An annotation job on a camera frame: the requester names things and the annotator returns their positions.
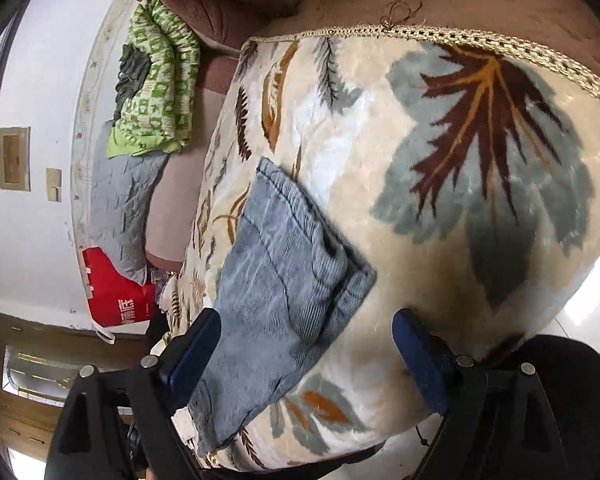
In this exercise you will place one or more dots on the green patterned quilt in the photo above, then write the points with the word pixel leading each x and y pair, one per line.
pixel 165 85

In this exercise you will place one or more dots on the black cloth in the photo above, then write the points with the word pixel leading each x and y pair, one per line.
pixel 157 327

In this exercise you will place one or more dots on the grey denim jeans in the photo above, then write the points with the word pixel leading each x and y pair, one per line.
pixel 280 285

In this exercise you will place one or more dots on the white bed headboard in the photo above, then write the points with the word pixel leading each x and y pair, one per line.
pixel 87 110

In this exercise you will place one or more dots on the grey quilted blanket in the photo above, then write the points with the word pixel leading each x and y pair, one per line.
pixel 120 200

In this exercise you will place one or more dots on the dark grey cloth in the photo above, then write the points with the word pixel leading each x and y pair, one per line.
pixel 132 75

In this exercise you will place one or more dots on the beige wall switch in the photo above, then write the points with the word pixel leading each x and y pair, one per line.
pixel 53 185

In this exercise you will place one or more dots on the framed wall panel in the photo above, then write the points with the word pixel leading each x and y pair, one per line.
pixel 12 160

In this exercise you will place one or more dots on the cream leaf-print blanket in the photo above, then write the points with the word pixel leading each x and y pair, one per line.
pixel 430 185

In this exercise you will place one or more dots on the brown quilted cushion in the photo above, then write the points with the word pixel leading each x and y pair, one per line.
pixel 205 15

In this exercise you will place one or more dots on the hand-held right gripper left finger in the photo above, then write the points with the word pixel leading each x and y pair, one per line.
pixel 195 355

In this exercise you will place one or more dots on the wooden cabinet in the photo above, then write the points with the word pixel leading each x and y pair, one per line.
pixel 10 340

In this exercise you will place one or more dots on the brown fleece blanket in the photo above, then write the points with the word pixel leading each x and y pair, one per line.
pixel 505 0

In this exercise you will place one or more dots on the red shopping bag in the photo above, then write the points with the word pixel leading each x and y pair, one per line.
pixel 115 295

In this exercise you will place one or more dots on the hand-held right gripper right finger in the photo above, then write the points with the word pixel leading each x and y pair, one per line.
pixel 420 360

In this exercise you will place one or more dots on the pink brown bolster pillow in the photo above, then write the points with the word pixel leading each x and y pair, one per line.
pixel 180 185

